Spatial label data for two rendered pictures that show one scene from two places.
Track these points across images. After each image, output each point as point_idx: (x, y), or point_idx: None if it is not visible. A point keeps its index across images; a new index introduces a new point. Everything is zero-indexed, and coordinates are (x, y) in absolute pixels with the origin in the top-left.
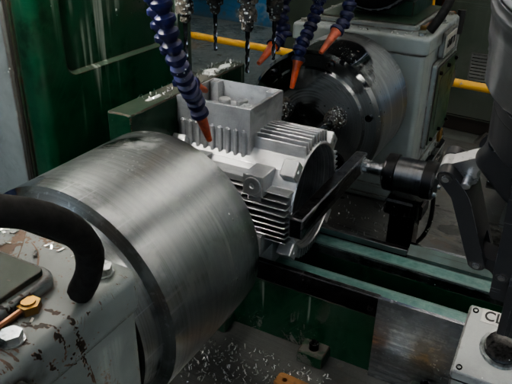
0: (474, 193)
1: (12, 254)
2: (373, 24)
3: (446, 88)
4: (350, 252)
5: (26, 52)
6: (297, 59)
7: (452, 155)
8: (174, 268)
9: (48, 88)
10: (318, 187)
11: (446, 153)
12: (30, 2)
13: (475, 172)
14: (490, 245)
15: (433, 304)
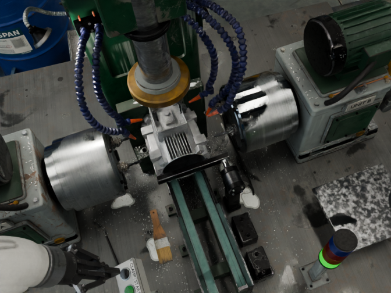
0: (76, 254)
1: (27, 179)
2: (308, 77)
3: (359, 120)
4: (199, 189)
5: None
6: (209, 106)
7: (70, 246)
8: (74, 193)
9: (102, 83)
10: (201, 157)
11: (71, 244)
12: (91, 61)
13: None
14: (95, 261)
15: (195, 231)
